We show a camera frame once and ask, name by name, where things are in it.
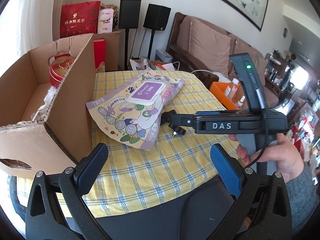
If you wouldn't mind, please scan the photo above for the wet wipes pack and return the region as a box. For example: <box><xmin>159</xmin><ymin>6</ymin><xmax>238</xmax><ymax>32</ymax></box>
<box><xmin>86</xmin><ymin>68</ymin><xmax>184</xmax><ymax>151</ymax></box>

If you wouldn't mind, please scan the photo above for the white fluffy duster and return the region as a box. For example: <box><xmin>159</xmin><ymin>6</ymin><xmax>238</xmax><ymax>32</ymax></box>
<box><xmin>31</xmin><ymin>86</ymin><xmax>57</xmax><ymax>121</ymax></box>

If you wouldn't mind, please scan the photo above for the red round tin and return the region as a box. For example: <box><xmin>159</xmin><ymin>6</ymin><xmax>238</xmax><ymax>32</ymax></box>
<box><xmin>48</xmin><ymin>53</ymin><xmax>75</xmax><ymax>88</ymax></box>

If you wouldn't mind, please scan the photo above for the grey sleeve forearm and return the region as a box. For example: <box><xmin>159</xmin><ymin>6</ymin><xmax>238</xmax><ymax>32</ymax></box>
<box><xmin>286</xmin><ymin>165</ymin><xmax>319</xmax><ymax>236</ymax></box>

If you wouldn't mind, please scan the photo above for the person right hand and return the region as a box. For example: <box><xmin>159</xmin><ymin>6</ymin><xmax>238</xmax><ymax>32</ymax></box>
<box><xmin>228</xmin><ymin>132</ymin><xmax>306</xmax><ymax>184</ymax></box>

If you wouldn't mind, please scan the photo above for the orange cardboard box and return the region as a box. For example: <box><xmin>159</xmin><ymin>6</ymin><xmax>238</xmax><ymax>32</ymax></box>
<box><xmin>209</xmin><ymin>82</ymin><xmax>248</xmax><ymax>110</ymax></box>

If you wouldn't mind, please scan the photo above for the large open cardboard box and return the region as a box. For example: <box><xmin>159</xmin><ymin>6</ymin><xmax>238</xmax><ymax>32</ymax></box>
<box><xmin>1</xmin><ymin>34</ymin><xmax>96</xmax><ymax>179</ymax></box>

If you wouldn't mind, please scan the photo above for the brown sofa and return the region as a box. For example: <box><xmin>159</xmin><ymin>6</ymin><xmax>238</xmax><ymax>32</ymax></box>
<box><xmin>166</xmin><ymin>12</ymin><xmax>279</xmax><ymax>108</ymax></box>

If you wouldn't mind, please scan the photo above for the cluttered open box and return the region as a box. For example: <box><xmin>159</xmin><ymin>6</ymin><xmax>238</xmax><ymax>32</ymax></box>
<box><xmin>128</xmin><ymin>57</ymin><xmax>180</xmax><ymax>72</ymax></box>

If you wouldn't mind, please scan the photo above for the red cookie gift box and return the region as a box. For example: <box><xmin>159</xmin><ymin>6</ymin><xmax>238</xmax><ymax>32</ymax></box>
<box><xmin>93</xmin><ymin>38</ymin><xmax>106</xmax><ymax>72</ymax></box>

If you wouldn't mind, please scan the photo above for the red tea gift bag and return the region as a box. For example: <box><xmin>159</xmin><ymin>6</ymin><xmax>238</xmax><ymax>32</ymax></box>
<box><xmin>60</xmin><ymin>1</ymin><xmax>101</xmax><ymax>38</ymax></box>

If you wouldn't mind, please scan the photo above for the pink tissue pack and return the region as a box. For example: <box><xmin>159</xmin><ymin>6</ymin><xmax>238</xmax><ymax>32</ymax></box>
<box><xmin>97</xmin><ymin>8</ymin><xmax>114</xmax><ymax>34</ymax></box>

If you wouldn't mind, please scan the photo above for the right black speaker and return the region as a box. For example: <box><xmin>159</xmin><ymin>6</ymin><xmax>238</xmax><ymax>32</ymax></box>
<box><xmin>143</xmin><ymin>4</ymin><xmax>171</xmax><ymax>31</ymax></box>

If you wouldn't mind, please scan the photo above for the black speaker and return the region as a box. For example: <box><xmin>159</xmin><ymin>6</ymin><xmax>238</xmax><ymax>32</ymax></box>
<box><xmin>119</xmin><ymin>0</ymin><xmax>141</xmax><ymax>29</ymax></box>
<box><xmin>143</xmin><ymin>4</ymin><xmax>171</xmax><ymax>31</ymax></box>

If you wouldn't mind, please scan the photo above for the left black speaker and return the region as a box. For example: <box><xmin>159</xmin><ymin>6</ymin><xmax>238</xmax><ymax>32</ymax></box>
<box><xmin>119</xmin><ymin>0</ymin><xmax>141</xmax><ymax>29</ymax></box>

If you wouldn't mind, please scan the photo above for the black cable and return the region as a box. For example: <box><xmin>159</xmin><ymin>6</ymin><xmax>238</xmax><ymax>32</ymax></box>
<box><xmin>178</xmin><ymin>72</ymin><xmax>270</xmax><ymax>221</ymax></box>

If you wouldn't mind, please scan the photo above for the white charger with cable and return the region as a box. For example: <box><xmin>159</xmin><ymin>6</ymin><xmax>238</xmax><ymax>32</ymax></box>
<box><xmin>171</xmin><ymin>61</ymin><xmax>226</xmax><ymax>81</ymax></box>

